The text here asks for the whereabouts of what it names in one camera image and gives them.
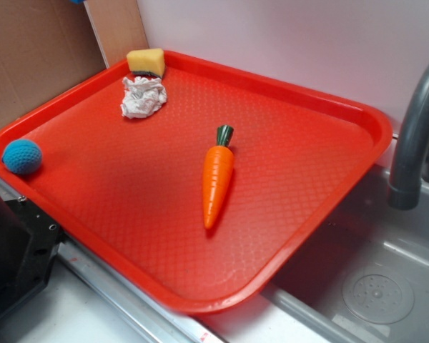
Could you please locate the orange toy carrot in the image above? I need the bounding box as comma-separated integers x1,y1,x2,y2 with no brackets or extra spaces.
202,124,235,230

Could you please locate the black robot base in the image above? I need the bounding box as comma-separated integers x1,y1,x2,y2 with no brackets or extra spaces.
0,196,62,319

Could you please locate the red plastic tray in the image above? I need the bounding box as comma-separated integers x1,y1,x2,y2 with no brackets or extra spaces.
0,51,393,314

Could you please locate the crumpled white paper towel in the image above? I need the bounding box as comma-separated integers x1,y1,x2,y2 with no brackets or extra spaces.
120,76,167,119

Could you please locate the yellow sponge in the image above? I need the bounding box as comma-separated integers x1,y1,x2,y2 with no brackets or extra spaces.
126,48,166,78

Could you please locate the wooden board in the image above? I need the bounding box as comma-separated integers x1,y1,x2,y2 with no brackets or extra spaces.
84,0,149,68

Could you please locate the grey plastic sink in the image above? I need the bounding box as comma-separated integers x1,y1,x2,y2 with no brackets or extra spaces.
263,166,429,342

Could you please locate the blue knitted ball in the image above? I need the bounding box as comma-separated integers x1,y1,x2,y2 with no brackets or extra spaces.
1,139,43,175

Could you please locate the grey faucet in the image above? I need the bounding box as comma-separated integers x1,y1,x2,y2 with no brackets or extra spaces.
387,65,429,210

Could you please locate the brown cardboard panel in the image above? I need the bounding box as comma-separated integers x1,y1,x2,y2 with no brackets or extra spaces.
0,1,105,129

